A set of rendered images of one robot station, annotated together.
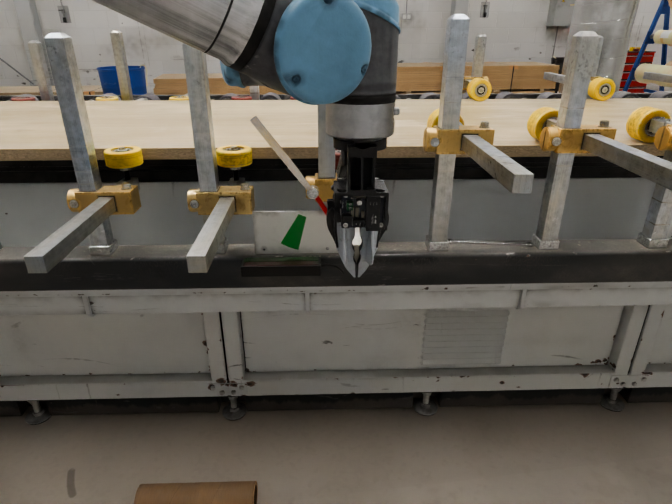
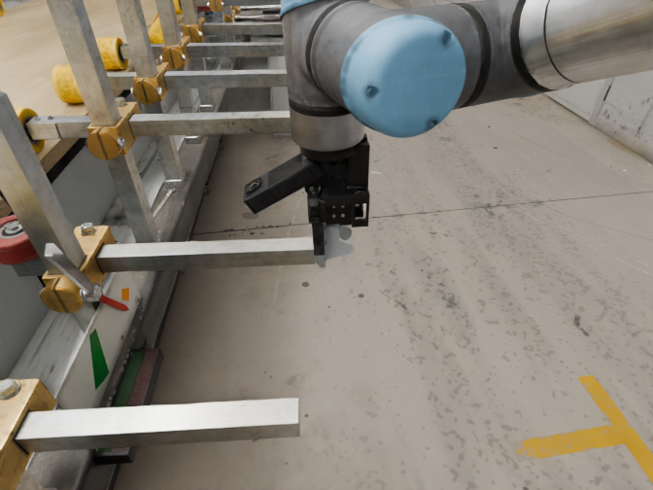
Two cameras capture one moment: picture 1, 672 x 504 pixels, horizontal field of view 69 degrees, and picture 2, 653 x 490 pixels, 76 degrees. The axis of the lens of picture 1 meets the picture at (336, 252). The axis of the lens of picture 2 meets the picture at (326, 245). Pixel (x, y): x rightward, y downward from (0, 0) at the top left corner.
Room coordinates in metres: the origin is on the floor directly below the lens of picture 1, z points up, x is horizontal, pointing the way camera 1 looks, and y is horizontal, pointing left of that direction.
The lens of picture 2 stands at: (0.67, 0.45, 1.25)
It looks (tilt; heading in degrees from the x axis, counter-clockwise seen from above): 39 degrees down; 268
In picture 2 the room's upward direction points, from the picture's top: straight up
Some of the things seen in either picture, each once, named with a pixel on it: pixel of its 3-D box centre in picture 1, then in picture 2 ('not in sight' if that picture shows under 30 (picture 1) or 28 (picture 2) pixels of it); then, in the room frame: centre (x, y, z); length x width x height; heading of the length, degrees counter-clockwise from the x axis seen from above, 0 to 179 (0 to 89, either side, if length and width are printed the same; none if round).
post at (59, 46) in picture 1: (84, 160); not in sight; (1.00, 0.52, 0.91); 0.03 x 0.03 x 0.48; 2
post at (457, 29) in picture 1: (446, 142); (113, 138); (1.02, -0.23, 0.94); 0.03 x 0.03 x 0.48; 2
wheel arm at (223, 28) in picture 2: not in sight; (237, 28); (0.91, -1.02, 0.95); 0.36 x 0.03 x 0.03; 2
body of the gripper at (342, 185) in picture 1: (359, 182); (334, 180); (0.64, -0.03, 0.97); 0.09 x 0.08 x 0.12; 1
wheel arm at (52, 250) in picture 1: (93, 216); not in sight; (0.90, 0.48, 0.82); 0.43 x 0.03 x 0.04; 2
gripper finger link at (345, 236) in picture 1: (347, 253); (333, 249); (0.64, -0.02, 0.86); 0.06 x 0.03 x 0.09; 1
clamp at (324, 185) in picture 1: (337, 186); (79, 266); (1.01, 0.00, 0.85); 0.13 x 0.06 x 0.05; 92
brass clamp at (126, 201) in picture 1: (104, 199); not in sight; (1.00, 0.50, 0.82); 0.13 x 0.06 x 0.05; 92
